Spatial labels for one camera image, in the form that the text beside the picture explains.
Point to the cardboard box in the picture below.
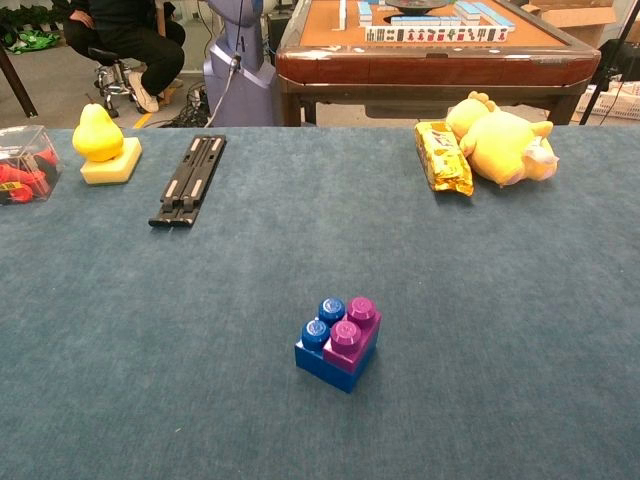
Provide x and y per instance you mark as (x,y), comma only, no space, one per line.
(575,20)

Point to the blue backed mahjong tile stack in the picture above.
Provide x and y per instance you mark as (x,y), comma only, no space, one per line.
(480,14)

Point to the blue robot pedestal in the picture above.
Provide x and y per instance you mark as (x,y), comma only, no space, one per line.
(240,85)

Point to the white plastic basket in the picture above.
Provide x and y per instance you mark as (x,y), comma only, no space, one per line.
(620,102)

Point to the blue building block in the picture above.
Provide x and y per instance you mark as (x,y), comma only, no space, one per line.
(325,372)

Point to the purple building block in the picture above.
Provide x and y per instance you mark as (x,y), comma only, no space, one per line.
(345,345)

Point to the standing mahjong tile row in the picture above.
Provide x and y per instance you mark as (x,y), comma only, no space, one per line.
(435,34)

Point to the black folding stand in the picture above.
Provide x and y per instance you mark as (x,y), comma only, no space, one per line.
(192,180)

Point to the yellow pear toy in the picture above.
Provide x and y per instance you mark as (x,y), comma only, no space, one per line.
(97,135)

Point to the seated person in black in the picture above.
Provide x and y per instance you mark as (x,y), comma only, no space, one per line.
(125,40)

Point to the brown mahjong table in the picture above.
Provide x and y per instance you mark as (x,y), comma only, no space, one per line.
(425,65)

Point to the yellow plush toy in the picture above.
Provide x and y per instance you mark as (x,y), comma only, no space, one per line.
(500,145)

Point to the green plastic plants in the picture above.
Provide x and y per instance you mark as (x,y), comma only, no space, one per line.
(30,40)

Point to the yellow sponge block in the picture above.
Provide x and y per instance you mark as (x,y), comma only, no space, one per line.
(127,160)

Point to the dark slanted table leg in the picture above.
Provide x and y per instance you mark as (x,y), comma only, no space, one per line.
(20,90)

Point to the clear box with red parts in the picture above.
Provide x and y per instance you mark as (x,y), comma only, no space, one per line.
(25,175)

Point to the chrome stool with black seat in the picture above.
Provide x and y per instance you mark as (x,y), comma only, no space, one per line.
(112,80)

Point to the black tripod stand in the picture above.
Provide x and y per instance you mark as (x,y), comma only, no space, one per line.
(595,95)

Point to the black dish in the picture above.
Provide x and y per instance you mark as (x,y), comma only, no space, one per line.
(417,5)

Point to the yellow snack packet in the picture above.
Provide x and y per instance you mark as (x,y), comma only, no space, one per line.
(445,160)

